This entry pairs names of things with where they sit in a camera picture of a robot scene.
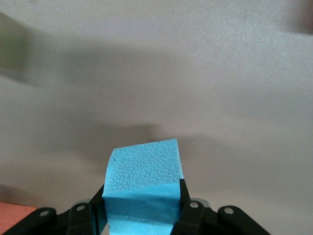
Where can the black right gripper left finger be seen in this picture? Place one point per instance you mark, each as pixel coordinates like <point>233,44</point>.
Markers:
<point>80,220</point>

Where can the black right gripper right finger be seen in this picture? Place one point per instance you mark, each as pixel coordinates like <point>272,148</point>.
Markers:
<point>190,220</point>

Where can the light blue foam block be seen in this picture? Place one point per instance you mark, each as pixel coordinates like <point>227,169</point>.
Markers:
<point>146,176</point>

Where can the orange foam block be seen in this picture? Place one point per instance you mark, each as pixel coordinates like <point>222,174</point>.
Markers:
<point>14,216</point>

